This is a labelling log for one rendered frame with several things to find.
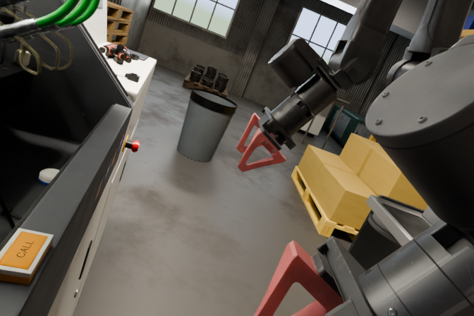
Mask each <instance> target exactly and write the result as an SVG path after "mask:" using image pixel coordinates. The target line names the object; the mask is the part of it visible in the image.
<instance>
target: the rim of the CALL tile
mask: <svg viewBox="0 0 474 316"><path fill-rule="evenodd" d="M21 231H24V232H28V233H35V234H39V235H43V236H48V238H47V240H46V241H45V242H44V245H43V246H42V248H41V249H40V251H39V252H38V254H37V256H36V258H35V259H34V261H33V262H32V264H31V265H30V267H29V269H28V270H27V269H20V268H15V267H7V266H3V265H0V274H7V275H12V276H17V277H25V278H30V277H31V276H32V274H33V272H34V271H35V269H36V267H37V266H38V264H39V262H40V260H41V259H42V257H43V255H44V254H45V252H46V250H47V248H48V247H49V245H50V243H51V241H52V240H53V238H54V235H51V234H48V233H41V232H37V231H31V230H27V229H20V228H19V229H18V230H17V231H16V232H15V233H14V235H13V236H12V237H11V239H10V240H9V242H8V243H7V244H6V245H5V246H4V248H3V249H2V250H1V252H0V259H1V258H2V257H3V256H4V254H5V253H6V251H7V250H8V249H9V248H10V246H11V245H12V243H13V242H14V240H15V239H16V238H17V237H18V235H19V234H20V232H21Z"/></svg>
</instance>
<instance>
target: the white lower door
mask: <svg viewBox="0 0 474 316"><path fill-rule="evenodd" d="M113 172H114V169H113V171H112V173H111V175H110V177H109V180H108V182H107V185H106V187H105V189H104V191H103V193H102V196H101V198H100V200H99V202H98V204H97V207H96V209H95V211H94V213H93V215H92V218H91V220H90V223H89V224H88V226H87V229H86V231H85V233H84V236H83V238H82V240H81V242H80V245H79V246H78V249H77V251H76V253H75V255H74V258H73V260H72V262H71V265H70V267H69V268H68V271H67V273H66V275H65V277H64V280H63V282H62V284H61V287H60V289H59V291H58V293H57V295H56V297H55V299H54V302H53V304H52V306H51V309H50V311H49V313H48V315H47V316H70V313H71V310H72V307H73V303H74V300H75V298H76V296H77V294H78V290H79V289H78V287H79V284H80V280H81V277H82V274H83V271H84V268H85V264H86V262H87V257H88V255H89V252H90V248H91V245H92V240H93V238H94V234H95V231H96V228H97V224H98V221H99V217H100V214H101V211H102V208H103V204H104V201H105V198H106V195H107V191H108V188H109V184H110V181H111V177H112V175H113Z"/></svg>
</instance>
